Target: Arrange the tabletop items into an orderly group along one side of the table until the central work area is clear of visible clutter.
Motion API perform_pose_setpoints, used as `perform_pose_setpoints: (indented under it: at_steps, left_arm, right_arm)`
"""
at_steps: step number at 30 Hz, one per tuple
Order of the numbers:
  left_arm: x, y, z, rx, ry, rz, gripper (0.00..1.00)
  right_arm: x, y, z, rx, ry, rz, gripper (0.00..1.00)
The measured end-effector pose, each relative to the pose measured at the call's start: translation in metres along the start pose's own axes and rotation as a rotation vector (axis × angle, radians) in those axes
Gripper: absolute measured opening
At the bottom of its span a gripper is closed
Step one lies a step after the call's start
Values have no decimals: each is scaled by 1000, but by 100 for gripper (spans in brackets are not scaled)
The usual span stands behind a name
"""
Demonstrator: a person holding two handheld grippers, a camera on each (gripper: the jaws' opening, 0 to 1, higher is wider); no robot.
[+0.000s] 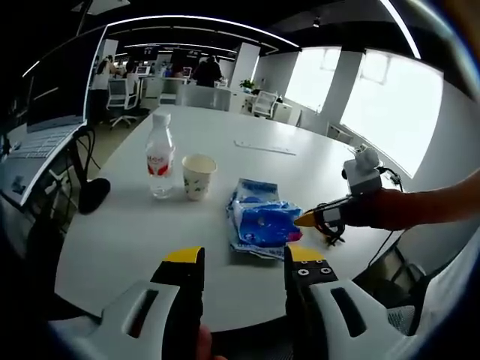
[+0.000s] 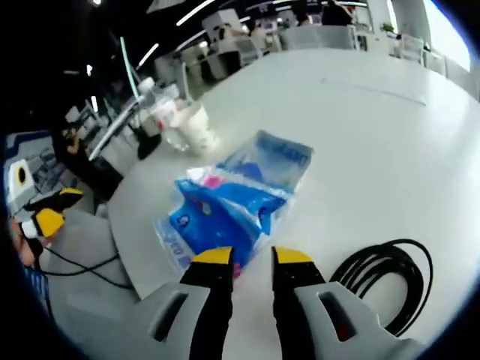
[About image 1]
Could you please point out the person's white shirt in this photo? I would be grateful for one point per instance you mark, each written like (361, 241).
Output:
(457, 300)

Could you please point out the green potted plant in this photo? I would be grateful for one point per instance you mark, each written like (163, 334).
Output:
(247, 84)

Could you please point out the white round tabletop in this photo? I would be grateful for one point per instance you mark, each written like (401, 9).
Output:
(150, 243)

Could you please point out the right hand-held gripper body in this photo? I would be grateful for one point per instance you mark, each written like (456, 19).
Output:
(362, 176)

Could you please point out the black stand base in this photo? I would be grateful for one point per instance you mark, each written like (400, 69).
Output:
(93, 197)

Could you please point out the blue disc packet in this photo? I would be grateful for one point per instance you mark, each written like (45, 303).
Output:
(258, 187)

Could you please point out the person's left hand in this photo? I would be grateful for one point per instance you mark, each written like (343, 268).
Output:
(207, 345)

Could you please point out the large window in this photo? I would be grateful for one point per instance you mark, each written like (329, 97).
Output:
(393, 112)
(311, 78)

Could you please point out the white paper cup green print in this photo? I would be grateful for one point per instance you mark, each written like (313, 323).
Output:
(198, 180)

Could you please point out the person's right hand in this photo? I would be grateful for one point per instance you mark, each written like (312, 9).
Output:
(369, 210)

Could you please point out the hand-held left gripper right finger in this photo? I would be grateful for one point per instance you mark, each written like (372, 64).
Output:
(337, 315)

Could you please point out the clear plastic water bottle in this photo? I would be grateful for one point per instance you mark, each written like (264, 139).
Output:
(160, 161)

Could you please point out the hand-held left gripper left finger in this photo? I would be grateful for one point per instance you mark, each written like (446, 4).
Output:
(142, 318)

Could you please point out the white desk partition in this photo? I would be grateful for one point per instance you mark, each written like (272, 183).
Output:
(206, 98)

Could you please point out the white office chair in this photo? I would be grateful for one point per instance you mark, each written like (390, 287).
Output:
(122, 93)
(264, 103)

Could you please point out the grey mesh chair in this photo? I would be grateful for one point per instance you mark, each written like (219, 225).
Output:
(401, 318)

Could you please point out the silver laptop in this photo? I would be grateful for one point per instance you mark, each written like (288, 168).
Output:
(45, 142)

